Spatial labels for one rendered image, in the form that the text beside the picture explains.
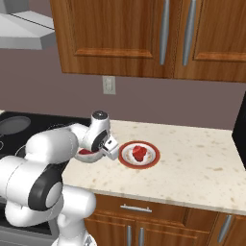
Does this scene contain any red rimmed white plate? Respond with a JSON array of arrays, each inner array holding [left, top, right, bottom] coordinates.
[[117, 140, 161, 170]]

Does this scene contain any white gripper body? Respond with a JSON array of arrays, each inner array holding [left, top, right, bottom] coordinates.
[[102, 137, 120, 161]]

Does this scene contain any white bowl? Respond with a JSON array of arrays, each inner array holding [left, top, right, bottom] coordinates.
[[75, 147, 106, 164]]

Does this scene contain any wooden drawer front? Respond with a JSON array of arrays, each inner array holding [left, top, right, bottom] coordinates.
[[91, 193, 190, 226]]

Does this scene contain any black hob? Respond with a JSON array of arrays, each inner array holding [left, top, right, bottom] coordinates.
[[0, 111, 93, 229]]

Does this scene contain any wooden wall cupboard door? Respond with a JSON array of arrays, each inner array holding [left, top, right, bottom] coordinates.
[[173, 0, 246, 84], [49, 0, 176, 80]]

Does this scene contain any white wall socket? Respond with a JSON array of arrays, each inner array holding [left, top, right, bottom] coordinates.
[[102, 75, 117, 96]]

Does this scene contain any dark grey pan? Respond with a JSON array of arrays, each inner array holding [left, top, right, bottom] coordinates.
[[0, 115, 33, 136]]

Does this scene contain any grey range hood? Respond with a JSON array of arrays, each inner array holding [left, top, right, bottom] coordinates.
[[0, 0, 57, 51]]

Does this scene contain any silver base cupboard handle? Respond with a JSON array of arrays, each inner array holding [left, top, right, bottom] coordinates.
[[217, 213, 234, 245], [126, 225, 134, 246], [137, 227, 145, 246]]

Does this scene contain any grey oven front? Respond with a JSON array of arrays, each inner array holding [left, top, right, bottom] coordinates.
[[0, 197, 61, 246]]

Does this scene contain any silver drawer handle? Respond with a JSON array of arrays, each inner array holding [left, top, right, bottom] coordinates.
[[119, 204, 154, 214]]

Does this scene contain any wooden base cupboard door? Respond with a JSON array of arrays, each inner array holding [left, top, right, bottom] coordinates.
[[134, 220, 213, 246], [84, 216, 136, 246], [207, 212, 246, 246]]

